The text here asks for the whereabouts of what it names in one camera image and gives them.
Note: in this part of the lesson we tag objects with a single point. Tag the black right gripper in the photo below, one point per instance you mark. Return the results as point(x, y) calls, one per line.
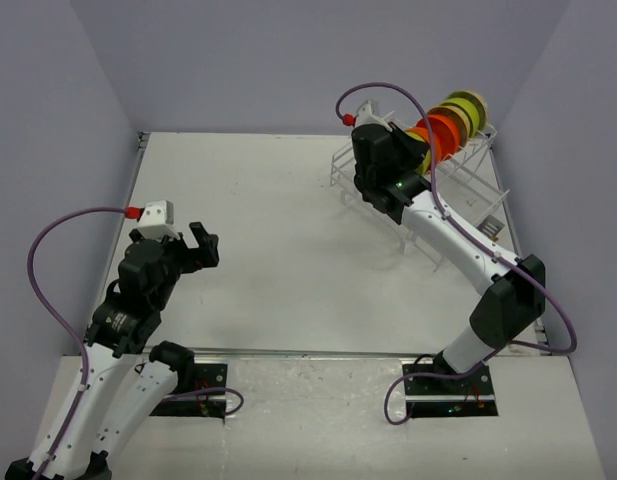
point(414, 149)

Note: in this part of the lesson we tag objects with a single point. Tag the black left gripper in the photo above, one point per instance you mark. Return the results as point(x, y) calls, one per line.
point(207, 255)

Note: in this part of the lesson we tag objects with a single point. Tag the lime green bowl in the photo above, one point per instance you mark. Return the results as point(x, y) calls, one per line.
point(424, 167)

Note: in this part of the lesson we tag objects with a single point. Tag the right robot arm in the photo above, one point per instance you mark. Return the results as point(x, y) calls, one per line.
point(509, 287)

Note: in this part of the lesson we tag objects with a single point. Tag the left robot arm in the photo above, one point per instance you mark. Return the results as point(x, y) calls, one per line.
point(94, 423)

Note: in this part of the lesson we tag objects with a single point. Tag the olive green bowl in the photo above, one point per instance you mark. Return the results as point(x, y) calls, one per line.
point(469, 110)

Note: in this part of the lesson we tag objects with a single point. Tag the rear tan bowl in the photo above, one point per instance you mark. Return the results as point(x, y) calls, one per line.
point(477, 100)

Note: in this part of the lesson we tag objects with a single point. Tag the white cutlery holder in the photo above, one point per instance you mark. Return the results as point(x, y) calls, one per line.
point(491, 227)

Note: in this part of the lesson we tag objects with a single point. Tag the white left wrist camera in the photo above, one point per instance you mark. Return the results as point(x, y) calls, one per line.
point(157, 221)

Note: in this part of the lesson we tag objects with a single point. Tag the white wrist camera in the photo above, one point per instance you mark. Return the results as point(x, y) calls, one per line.
point(368, 114)
point(157, 221)

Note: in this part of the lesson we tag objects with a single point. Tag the white wire dish rack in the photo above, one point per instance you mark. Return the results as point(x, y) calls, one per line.
point(456, 178)

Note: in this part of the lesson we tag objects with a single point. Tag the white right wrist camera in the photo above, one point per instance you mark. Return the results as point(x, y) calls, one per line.
point(368, 114)

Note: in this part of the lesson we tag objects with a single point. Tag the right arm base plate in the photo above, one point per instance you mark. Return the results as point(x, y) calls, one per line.
point(473, 396)

